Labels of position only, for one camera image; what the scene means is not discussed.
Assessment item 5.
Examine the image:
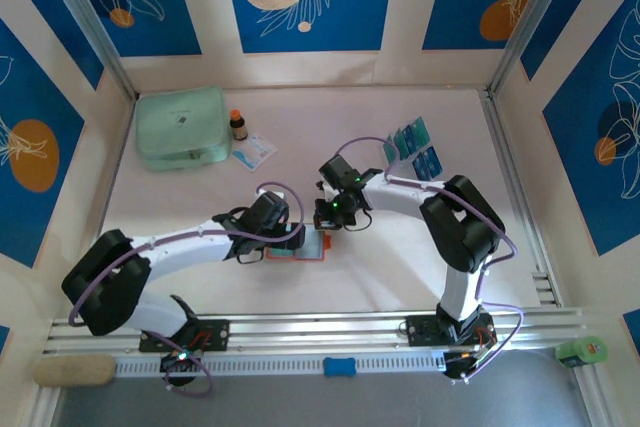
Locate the orange card holder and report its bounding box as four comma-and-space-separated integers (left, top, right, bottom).
264, 229, 333, 265

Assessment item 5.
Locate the clear acrylic card stand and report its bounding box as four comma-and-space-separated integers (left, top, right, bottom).
381, 115, 447, 183

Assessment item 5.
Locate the white blue sachet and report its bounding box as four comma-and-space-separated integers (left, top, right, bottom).
231, 132, 278, 172

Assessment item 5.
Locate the small brown bottle orange cap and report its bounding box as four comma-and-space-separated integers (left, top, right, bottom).
228, 109, 250, 142

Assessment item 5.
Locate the mint green zip pouch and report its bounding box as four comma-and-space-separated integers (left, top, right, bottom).
134, 85, 233, 172

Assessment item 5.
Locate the blue bone-shaped clip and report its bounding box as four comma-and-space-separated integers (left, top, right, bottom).
322, 356, 358, 378

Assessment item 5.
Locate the beige foam block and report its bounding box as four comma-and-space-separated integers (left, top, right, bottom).
33, 353, 117, 388

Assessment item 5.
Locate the green tape roll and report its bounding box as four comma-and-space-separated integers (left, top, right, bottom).
554, 335, 609, 367

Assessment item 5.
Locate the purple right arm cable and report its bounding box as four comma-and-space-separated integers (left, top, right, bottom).
333, 135, 526, 386

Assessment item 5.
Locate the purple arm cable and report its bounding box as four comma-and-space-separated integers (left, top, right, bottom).
333, 135, 526, 386
67, 181, 307, 398

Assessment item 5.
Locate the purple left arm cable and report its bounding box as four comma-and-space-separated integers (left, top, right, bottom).
67, 181, 307, 398

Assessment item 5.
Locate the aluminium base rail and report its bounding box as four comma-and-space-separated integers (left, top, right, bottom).
43, 307, 587, 354

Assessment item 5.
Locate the white slotted cable duct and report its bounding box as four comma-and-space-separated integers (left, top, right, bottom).
113, 350, 447, 378

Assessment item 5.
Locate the aluminium side rail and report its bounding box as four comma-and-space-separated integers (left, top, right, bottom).
479, 89, 564, 308

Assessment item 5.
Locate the aluminium frame post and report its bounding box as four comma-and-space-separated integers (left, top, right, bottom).
34, 0, 140, 101
487, 0, 616, 98

